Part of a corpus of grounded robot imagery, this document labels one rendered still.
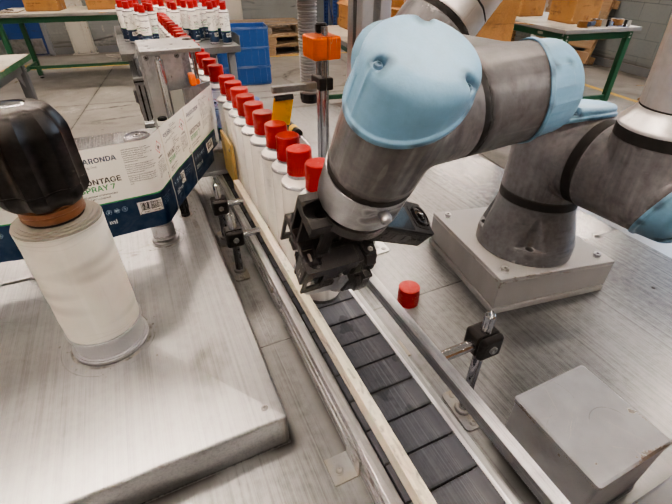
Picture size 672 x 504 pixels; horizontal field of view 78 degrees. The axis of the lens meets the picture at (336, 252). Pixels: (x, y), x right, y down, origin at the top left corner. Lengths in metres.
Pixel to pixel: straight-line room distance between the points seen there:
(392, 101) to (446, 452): 0.35
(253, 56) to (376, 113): 5.22
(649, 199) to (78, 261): 0.62
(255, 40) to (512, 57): 5.16
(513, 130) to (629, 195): 0.28
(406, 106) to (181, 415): 0.40
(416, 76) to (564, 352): 0.51
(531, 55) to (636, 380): 0.48
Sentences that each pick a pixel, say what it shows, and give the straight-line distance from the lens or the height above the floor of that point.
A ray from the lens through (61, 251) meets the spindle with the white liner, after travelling 0.49.
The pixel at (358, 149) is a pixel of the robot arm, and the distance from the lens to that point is 0.28.
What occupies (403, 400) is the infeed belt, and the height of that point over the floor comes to 0.88.
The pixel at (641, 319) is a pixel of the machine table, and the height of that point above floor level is 0.83.
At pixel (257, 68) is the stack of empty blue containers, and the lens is 5.49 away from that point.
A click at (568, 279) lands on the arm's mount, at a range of 0.74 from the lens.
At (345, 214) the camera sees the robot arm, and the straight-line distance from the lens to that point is 0.33.
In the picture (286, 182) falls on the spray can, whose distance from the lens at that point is 0.55.
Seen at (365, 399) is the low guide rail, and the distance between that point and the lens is 0.45.
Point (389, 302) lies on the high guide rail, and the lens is 0.48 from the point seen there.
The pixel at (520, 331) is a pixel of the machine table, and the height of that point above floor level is 0.83.
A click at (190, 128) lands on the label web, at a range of 0.85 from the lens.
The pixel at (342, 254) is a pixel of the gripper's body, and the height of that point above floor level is 1.04.
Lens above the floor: 1.28
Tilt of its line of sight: 36 degrees down
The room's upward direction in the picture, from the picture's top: straight up
